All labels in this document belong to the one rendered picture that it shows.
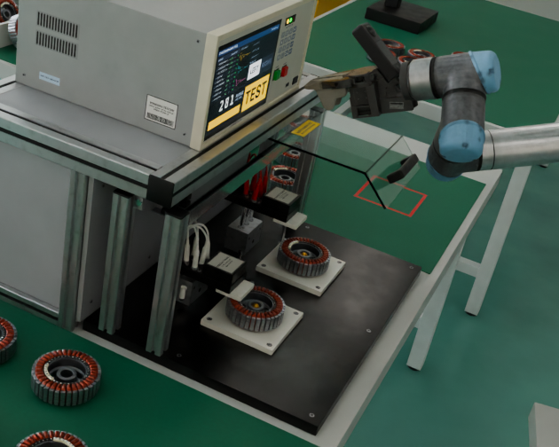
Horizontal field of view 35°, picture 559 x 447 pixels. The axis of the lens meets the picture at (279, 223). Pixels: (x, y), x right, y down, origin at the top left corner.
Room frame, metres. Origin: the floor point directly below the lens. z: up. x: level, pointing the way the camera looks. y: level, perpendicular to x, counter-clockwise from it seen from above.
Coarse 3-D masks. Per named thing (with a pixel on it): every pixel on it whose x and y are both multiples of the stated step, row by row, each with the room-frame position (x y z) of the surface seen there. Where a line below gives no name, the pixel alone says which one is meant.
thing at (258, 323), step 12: (264, 288) 1.45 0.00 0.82; (228, 300) 1.39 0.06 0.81; (252, 300) 1.42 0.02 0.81; (264, 300) 1.43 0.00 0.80; (276, 300) 1.42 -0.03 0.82; (228, 312) 1.37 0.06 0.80; (240, 312) 1.36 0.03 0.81; (252, 312) 1.36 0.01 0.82; (264, 312) 1.37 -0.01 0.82; (276, 312) 1.38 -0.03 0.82; (240, 324) 1.35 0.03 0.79; (252, 324) 1.35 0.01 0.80; (264, 324) 1.36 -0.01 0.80; (276, 324) 1.37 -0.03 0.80
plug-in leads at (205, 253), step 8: (192, 224) 1.43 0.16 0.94; (200, 224) 1.45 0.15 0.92; (208, 232) 1.46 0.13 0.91; (208, 240) 1.46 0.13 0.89; (208, 248) 1.46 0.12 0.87; (184, 256) 1.43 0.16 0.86; (192, 256) 1.46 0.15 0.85; (208, 256) 1.46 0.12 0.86; (192, 264) 1.42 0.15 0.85; (200, 264) 1.43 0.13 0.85
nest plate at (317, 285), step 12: (276, 252) 1.66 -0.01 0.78; (264, 264) 1.60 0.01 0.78; (276, 264) 1.61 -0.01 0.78; (336, 264) 1.66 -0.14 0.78; (276, 276) 1.57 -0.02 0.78; (288, 276) 1.57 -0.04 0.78; (300, 276) 1.58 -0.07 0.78; (324, 276) 1.60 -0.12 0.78; (300, 288) 1.55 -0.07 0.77; (312, 288) 1.55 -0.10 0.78; (324, 288) 1.56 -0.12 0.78
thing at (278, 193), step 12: (240, 192) 1.67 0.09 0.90; (252, 192) 1.68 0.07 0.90; (276, 192) 1.66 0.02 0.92; (288, 192) 1.67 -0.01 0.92; (240, 204) 1.65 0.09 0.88; (252, 204) 1.64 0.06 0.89; (264, 204) 1.63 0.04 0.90; (276, 204) 1.63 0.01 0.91; (288, 204) 1.62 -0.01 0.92; (240, 216) 1.66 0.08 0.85; (252, 216) 1.70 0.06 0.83; (276, 216) 1.62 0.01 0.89; (288, 216) 1.62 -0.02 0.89; (300, 216) 1.66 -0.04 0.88
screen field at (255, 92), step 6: (264, 78) 1.59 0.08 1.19; (252, 84) 1.54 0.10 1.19; (258, 84) 1.56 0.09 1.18; (264, 84) 1.59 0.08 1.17; (246, 90) 1.51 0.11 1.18; (252, 90) 1.54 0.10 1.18; (258, 90) 1.57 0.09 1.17; (264, 90) 1.60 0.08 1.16; (246, 96) 1.52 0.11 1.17; (252, 96) 1.55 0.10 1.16; (258, 96) 1.57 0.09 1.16; (264, 96) 1.60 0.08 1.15; (246, 102) 1.52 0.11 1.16; (252, 102) 1.55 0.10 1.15; (246, 108) 1.53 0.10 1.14
